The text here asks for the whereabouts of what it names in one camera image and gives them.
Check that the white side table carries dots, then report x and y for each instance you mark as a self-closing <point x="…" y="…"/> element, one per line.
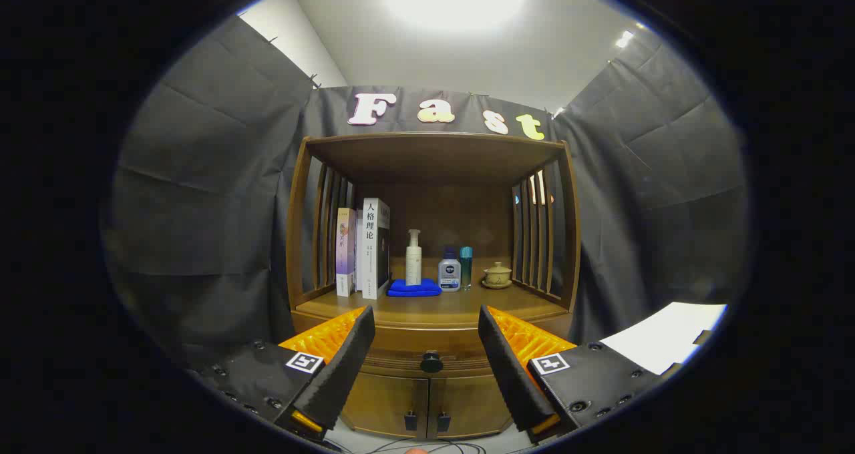
<point x="661" y="337"/>

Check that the wooden cabinet door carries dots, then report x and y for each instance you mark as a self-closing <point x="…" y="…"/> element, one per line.
<point x="384" y="400"/>
<point x="474" y="400"/>

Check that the thin white book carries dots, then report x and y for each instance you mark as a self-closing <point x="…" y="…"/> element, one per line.
<point x="359" y="254"/>

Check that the white pump bottle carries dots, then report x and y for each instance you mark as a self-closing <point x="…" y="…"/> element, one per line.
<point x="413" y="267"/>

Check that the small ceiling light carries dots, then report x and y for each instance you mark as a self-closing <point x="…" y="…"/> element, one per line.
<point x="624" y="39"/>

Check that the white bottle with blue cap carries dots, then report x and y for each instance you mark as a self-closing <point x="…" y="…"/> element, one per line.
<point x="449" y="275"/>

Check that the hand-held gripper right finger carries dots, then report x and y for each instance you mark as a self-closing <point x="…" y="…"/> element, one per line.
<point x="511" y="374"/>

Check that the brown wooden cabinet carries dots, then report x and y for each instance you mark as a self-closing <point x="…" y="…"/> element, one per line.
<point x="434" y="160"/>

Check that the thick white book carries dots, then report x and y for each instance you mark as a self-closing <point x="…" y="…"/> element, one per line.
<point x="369" y="254"/>

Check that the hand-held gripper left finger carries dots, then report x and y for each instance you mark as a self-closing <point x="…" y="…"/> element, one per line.
<point x="344" y="367"/>

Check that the beige saucer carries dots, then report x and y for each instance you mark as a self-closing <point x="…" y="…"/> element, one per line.
<point x="496" y="286"/>

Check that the wooden countertop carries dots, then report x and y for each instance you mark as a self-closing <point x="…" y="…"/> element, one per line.
<point x="454" y="304"/>

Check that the purple book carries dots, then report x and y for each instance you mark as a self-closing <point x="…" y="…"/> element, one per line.
<point x="345" y="254"/>

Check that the slim teal bottle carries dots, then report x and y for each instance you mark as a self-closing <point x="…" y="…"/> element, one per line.
<point x="465" y="267"/>

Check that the beige lidded teacup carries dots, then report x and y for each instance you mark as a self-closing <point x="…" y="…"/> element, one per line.
<point x="497" y="274"/>

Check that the blue folded cloth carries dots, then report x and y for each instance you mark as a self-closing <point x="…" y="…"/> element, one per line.
<point x="414" y="290"/>

